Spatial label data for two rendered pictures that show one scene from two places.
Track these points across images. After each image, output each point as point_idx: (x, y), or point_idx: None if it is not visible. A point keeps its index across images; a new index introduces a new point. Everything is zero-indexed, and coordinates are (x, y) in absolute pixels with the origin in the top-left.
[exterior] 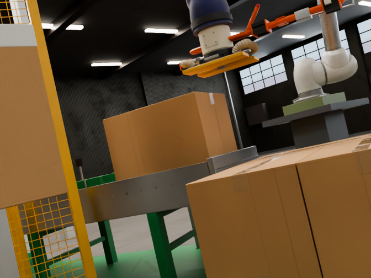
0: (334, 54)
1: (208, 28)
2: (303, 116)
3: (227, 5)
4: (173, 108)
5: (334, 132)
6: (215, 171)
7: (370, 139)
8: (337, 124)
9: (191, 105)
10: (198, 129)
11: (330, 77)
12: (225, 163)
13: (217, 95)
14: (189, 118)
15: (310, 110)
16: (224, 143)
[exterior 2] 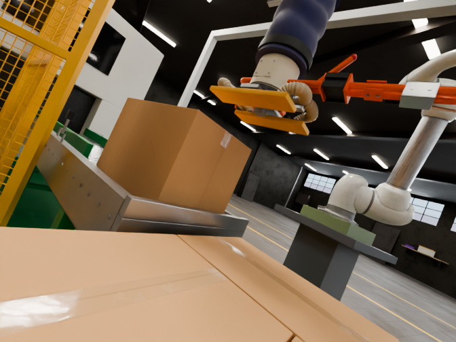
0: (395, 191)
1: (272, 53)
2: (316, 229)
3: (315, 44)
4: (170, 117)
5: (336, 266)
6: (120, 220)
7: None
8: (345, 260)
9: (185, 123)
10: (172, 156)
11: (372, 211)
12: (165, 218)
13: (239, 144)
14: (174, 138)
15: (328, 229)
16: (207, 195)
